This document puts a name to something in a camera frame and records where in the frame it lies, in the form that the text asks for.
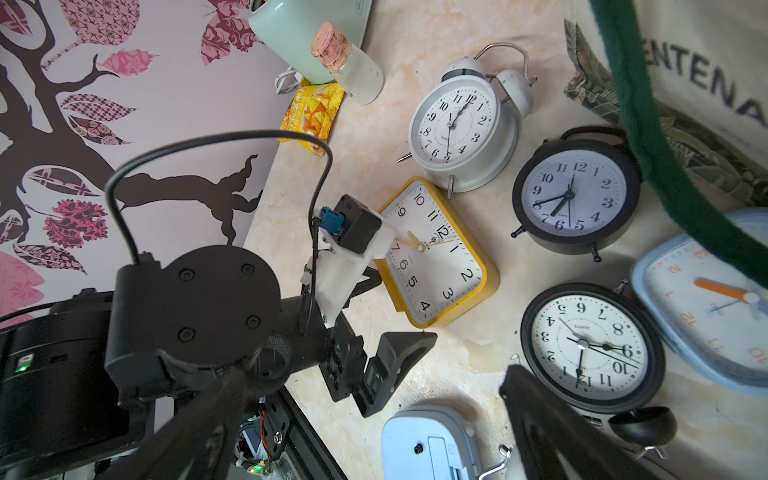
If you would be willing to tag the mint green toaster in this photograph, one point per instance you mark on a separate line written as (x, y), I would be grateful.
(287, 27)

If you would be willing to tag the blue clock face down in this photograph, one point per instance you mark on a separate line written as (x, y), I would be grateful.
(429, 442)

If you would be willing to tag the yellow rectangular alarm clock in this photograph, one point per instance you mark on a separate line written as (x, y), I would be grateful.
(435, 270)

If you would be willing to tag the light blue square clock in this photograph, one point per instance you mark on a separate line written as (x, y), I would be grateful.
(707, 312)

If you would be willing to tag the black clock purple face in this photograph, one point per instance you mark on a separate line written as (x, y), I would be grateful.
(577, 194)

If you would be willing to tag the canvas tote bag green handles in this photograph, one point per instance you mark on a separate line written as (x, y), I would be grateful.
(687, 82)

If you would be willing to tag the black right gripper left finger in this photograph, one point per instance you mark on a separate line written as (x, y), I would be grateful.
(198, 443)

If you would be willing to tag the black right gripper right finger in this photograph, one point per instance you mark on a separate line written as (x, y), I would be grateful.
(547, 432)

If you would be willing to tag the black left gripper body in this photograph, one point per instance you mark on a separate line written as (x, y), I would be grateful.
(346, 371)

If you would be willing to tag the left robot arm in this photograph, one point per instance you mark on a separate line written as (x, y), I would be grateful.
(162, 377)

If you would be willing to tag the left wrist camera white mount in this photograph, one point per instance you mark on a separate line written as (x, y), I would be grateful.
(355, 235)

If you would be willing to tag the glass bottle pink cap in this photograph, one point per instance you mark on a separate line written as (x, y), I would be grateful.
(354, 70)

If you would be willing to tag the yellow corn chips bag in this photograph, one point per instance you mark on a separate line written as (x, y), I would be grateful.
(313, 109)

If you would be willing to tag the black twin bell clock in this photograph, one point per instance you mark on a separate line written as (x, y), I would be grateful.
(596, 350)

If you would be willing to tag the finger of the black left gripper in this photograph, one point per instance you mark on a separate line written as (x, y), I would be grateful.
(397, 354)
(372, 279)

